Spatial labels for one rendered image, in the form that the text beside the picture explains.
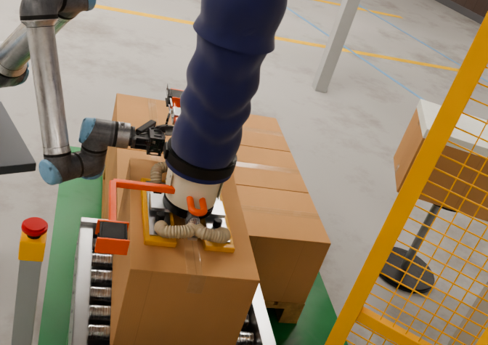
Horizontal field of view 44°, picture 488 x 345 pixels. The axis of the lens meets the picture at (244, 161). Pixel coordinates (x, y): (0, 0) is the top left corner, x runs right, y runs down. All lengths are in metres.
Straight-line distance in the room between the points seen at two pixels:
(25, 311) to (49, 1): 0.95
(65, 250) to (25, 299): 1.35
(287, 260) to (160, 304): 1.10
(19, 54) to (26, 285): 0.91
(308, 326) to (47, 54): 1.94
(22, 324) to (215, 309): 0.58
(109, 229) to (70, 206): 1.88
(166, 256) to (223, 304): 0.24
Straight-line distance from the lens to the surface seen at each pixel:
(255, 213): 2.87
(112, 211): 1.76
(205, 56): 1.69
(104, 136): 2.10
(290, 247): 2.83
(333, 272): 3.63
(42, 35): 2.02
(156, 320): 1.96
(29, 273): 1.85
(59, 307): 2.98
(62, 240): 3.32
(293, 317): 3.17
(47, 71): 2.03
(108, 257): 2.43
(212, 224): 2.00
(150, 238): 1.89
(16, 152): 2.58
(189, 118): 1.76
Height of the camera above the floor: 2.17
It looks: 30 degrees down
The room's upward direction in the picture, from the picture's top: 18 degrees clockwise
